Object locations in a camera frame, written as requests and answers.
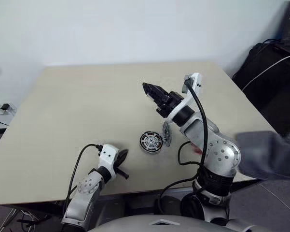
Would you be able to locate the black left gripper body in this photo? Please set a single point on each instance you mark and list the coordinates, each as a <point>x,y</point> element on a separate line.
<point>120,172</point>

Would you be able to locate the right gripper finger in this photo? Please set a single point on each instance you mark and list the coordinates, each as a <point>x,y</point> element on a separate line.
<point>155,90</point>
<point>156,99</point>

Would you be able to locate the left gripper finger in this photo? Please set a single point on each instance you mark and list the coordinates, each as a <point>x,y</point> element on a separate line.
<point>120,157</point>
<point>123,159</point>

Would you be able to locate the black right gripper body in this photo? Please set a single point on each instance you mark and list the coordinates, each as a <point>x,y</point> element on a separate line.
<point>170,105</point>

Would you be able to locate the copper wound motor stator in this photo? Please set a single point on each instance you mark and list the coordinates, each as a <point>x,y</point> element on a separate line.
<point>150,152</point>

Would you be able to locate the silver motor cover disc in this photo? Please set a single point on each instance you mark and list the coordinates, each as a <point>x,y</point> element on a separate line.
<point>167,135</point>

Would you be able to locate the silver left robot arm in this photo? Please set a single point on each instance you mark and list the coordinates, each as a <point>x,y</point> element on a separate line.
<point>79,205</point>

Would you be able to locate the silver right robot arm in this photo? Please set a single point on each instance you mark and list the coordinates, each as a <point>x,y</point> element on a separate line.
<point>217,145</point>

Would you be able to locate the grey robot torso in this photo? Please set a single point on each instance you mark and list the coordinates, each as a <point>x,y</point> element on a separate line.
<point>135,224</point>

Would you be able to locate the large black bag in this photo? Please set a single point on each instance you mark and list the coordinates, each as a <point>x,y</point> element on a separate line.
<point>263,91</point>

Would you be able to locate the grey sleeved person arm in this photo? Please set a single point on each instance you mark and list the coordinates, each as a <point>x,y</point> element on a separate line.
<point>267,154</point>

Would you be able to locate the black power adapter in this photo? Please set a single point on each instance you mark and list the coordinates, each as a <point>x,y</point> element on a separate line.
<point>5,107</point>

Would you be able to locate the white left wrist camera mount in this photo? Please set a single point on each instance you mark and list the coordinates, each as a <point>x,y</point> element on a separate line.
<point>108,154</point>

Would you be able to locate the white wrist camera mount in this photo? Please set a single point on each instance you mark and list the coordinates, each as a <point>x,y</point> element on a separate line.
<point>195,82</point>
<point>108,154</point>

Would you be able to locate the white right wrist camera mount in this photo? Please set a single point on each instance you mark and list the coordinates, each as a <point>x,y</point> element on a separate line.
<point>195,82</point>

